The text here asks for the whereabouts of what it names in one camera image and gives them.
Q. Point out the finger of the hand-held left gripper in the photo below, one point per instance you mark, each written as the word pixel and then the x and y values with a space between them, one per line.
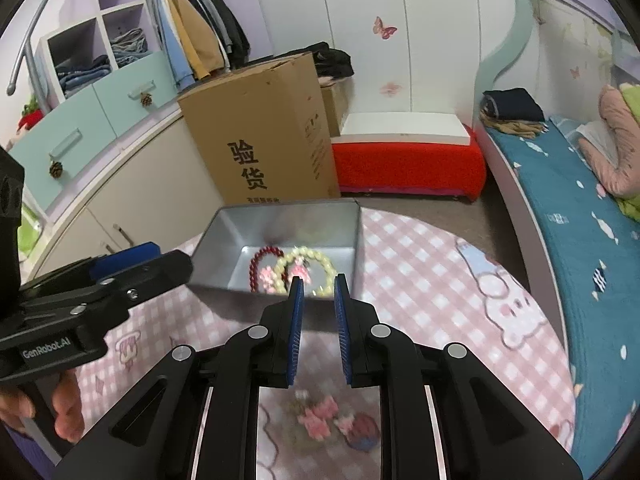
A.
pixel 125 257
pixel 155 272

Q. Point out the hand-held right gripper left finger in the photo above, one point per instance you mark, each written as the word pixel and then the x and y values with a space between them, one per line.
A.
pixel 296 330

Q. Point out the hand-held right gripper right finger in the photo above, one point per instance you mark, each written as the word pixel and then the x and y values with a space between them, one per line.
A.
pixel 342 330

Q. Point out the grey metal tin box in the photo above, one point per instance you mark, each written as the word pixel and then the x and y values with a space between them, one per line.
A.
pixel 230 240

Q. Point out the person's left hand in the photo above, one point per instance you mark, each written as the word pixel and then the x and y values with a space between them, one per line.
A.
pixel 67 405

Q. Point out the beige cabinet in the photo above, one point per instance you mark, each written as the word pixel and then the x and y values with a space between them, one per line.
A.
pixel 150 185

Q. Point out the pink checked tablecloth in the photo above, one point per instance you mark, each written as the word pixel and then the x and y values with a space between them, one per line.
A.
pixel 425 280

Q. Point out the pine cone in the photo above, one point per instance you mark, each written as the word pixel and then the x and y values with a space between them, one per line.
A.
pixel 56 169
pixel 146 100

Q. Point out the teal drawer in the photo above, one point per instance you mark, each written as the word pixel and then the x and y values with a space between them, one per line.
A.
pixel 50 160
pixel 135 90

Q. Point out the strawberry plush toy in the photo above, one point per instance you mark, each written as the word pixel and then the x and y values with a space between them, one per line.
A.
pixel 30 120

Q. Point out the red bench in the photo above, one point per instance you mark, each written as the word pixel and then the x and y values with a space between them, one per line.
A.
pixel 405 170

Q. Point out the large cardboard box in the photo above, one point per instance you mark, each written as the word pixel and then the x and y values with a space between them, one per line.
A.
pixel 260 125

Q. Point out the folded blue jeans stack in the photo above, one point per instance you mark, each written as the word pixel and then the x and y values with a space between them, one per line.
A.
pixel 82 75

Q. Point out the folded grey clothes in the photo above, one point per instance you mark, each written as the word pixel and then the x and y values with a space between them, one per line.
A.
pixel 129 47

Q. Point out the white board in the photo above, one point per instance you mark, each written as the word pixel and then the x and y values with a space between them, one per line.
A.
pixel 405 127

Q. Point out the light blue hanging shirt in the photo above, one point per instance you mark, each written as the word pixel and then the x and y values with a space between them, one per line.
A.
pixel 172 45

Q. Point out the small cardboard box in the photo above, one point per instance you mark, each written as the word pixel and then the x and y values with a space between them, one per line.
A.
pixel 334 107

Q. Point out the tan hanging jacket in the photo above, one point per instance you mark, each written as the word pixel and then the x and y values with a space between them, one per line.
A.
pixel 200 40

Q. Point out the grey metal handrail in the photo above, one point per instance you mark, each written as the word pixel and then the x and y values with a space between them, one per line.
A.
pixel 22 50

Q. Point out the blue printed bed sheet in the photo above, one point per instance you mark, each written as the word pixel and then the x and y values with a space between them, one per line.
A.
pixel 560 220

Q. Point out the pale pink butterfly sticker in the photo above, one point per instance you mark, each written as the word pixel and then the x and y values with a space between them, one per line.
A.
pixel 391 89

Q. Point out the dark hanging jackets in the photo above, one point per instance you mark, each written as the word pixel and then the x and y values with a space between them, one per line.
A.
pixel 230 25

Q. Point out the tan folded garment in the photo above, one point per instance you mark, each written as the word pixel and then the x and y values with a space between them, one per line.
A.
pixel 515 127

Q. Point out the dark clothes pile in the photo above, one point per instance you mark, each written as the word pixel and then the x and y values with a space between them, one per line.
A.
pixel 330 60

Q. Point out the dark folded garment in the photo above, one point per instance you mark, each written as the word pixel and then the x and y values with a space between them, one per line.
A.
pixel 515 102

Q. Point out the green quilt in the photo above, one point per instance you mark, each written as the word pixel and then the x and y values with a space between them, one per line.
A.
pixel 630 207

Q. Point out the white pillow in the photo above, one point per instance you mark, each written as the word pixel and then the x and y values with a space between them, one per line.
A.
pixel 595 140

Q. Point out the white wardrobe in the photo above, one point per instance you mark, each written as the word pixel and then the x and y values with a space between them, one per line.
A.
pixel 350 10

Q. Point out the pink quilt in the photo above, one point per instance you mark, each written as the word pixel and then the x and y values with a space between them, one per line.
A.
pixel 620 150

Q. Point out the small butterfly sticker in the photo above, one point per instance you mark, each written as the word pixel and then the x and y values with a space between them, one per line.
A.
pixel 575 71

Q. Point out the teal bunk bed frame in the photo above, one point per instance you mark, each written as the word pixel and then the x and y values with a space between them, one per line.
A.
pixel 520 25

